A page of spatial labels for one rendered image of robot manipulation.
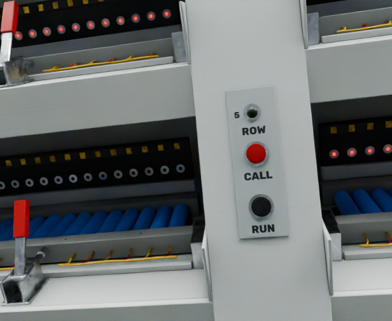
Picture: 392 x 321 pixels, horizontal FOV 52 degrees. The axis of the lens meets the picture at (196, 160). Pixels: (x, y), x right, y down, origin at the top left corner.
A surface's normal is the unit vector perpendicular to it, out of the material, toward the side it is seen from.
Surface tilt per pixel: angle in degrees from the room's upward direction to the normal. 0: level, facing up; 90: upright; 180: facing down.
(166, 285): 19
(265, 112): 90
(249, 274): 90
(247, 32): 90
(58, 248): 109
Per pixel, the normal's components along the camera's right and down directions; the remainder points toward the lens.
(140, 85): -0.11, 0.30
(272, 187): -0.14, -0.03
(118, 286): -0.13, -0.95
